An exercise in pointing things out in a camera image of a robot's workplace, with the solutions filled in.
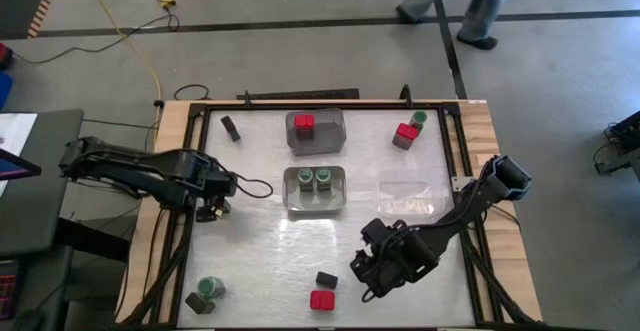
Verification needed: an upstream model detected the red-lidded paprika tin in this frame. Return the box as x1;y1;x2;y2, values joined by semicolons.
391;122;420;151
309;289;337;313
293;113;317;141

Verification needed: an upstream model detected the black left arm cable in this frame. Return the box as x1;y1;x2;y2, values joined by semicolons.
227;170;275;200

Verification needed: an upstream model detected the black equipment with cables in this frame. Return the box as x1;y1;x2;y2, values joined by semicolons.
593;110;640;177

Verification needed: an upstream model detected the black floor cable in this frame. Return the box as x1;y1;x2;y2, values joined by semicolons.
12;13;181;66

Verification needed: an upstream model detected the translucent grey plastic bin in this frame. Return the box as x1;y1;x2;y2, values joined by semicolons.
284;108;348;157

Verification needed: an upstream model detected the laptop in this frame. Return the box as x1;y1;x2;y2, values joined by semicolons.
0;148;43;182

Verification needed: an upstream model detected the person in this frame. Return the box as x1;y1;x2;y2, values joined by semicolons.
394;0;516;51

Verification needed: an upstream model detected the green-lidded spice jar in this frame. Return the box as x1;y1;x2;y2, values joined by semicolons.
314;167;333;193
408;109;429;132
196;275;227;300
297;167;315;193

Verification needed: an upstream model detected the keyboard with red lights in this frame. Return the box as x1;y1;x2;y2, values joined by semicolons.
0;260;21;322

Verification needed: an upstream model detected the grey side desk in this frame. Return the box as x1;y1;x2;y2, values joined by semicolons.
0;109;85;260

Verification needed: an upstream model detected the black mat with striped edge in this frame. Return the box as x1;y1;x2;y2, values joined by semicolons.
0;0;65;40

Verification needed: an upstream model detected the white plastic bin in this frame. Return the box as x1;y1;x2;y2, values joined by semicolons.
282;165;348;216

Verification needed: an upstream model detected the yellow cable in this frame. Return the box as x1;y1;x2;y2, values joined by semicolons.
74;0;176;140

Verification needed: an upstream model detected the clear plastic bin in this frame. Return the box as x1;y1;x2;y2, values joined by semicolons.
377;179;454;218

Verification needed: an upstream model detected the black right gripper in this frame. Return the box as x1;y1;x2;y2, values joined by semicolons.
349;219;401;300

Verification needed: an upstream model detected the black cable loop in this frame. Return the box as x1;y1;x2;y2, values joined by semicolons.
173;83;211;101

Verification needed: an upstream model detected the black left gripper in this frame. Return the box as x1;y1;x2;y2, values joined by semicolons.
195;173;238;222

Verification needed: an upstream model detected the black aluminium table frame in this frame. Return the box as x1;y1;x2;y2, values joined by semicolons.
117;84;544;331

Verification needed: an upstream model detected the blue object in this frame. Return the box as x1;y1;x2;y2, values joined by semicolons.
0;70;14;110

